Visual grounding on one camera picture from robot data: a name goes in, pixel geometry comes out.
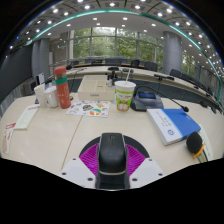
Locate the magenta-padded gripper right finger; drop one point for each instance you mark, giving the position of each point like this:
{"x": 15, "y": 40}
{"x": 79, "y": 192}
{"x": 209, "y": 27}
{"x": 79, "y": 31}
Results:
{"x": 148, "y": 170}

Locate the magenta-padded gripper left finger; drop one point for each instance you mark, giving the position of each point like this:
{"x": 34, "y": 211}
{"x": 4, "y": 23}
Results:
{"x": 75, "y": 170}

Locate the black computer mouse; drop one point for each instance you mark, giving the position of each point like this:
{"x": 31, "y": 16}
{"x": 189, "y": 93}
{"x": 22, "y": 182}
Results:
{"x": 112, "y": 153}

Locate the blue and white book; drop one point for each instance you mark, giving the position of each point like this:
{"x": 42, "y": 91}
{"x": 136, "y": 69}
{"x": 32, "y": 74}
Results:
{"x": 180, "y": 123}

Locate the colourful sticker sheet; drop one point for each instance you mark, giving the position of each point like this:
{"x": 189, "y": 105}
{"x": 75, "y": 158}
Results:
{"x": 88, "y": 108}

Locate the white paper sheet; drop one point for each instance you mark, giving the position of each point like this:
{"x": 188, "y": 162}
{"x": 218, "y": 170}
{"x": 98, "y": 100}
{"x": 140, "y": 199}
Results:
{"x": 208, "y": 143}

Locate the conference microphone base unit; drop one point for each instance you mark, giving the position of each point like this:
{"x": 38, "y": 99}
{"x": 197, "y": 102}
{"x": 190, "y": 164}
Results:
{"x": 145, "y": 101}

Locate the white booklet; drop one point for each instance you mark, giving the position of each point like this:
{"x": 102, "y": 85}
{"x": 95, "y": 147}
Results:
{"x": 26, "y": 116}

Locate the paper drink cup with straw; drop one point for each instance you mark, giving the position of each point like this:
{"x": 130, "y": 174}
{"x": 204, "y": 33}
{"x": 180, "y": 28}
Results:
{"x": 124, "y": 96}

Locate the red bottle with green band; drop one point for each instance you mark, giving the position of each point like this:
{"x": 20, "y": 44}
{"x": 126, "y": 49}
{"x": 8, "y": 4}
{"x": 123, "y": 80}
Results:
{"x": 63, "y": 93}

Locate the beige cardboard box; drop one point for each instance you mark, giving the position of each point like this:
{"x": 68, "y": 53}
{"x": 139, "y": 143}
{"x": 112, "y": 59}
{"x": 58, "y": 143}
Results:
{"x": 95, "y": 91}

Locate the tall white cup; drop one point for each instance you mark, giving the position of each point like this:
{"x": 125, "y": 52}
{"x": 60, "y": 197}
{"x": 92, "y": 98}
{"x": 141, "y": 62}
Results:
{"x": 40, "y": 96}

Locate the white standing sign board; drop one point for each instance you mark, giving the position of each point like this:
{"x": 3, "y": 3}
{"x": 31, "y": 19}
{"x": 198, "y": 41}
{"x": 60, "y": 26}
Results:
{"x": 40, "y": 78}

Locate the long curved conference desk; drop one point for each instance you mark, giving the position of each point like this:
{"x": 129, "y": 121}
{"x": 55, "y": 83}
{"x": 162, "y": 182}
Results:
{"x": 96, "y": 69}

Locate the dark office chairs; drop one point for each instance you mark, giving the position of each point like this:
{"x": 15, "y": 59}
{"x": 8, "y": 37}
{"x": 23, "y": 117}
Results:
{"x": 150, "y": 66}

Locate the ceiling lights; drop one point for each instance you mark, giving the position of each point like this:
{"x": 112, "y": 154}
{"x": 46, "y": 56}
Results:
{"x": 87, "y": 6}

